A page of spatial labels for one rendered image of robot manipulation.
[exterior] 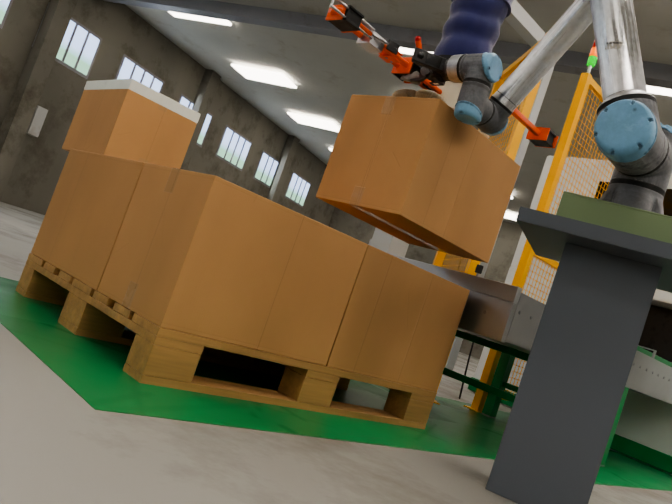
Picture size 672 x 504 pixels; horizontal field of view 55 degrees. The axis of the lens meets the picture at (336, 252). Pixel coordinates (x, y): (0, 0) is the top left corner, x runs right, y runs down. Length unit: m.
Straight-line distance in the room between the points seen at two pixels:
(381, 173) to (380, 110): 0.24
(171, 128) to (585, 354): 2.36
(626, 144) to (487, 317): 0.94
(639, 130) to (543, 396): 0.73
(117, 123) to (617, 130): 2.32
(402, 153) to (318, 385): 0.79
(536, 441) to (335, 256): 0.76
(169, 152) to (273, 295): 1.77
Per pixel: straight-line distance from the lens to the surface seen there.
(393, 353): 2.25
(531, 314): 2.59
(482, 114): 2.15
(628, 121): 1.86
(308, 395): 2.03
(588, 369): 1.87
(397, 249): 3.86
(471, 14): 2.61
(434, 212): 2.22
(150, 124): 3.43
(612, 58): 1.99
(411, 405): 2.41
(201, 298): 1.70
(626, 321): 1.88
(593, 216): 1.87
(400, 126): 2.22
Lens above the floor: 0.36
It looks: 4 degrees up
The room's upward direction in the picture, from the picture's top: 19 degrees clockwise
